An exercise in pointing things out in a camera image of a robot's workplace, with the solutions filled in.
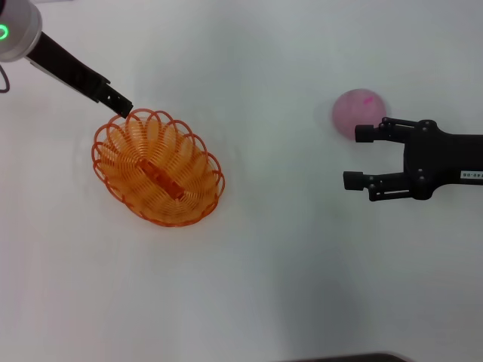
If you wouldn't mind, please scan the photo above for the orange plastic wire basket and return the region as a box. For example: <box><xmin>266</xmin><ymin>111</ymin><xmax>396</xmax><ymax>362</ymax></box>
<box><xmin>90</xmin><ymin>108</ymin><xmax>226</xmax><ymax>229</ymax></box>

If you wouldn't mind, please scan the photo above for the pink peach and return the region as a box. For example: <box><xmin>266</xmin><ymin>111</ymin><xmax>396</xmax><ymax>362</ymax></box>
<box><xmin>331</xmin><ymin>87</ymin><xmax>389</xmax><ymax>143</ymax></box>

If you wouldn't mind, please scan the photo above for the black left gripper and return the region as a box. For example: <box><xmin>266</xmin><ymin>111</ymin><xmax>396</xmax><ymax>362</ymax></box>
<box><xmin>26</xmin><ymin>31</ymin><xmax>134</xmax><ymax>119</ymax></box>

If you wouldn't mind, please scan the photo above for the dark rounded robot base edge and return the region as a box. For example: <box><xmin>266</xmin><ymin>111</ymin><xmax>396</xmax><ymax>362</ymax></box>
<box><xmin>290</xmin><ymin>351</ymin><xmax>416</xmax><ymax>362</ymax></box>

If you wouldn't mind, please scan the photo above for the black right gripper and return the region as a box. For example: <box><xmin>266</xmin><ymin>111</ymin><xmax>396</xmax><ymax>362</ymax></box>
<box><xmin>342</xmin><ymin>116</ymin><xmax>483</xmax><ymax>203</ymax></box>

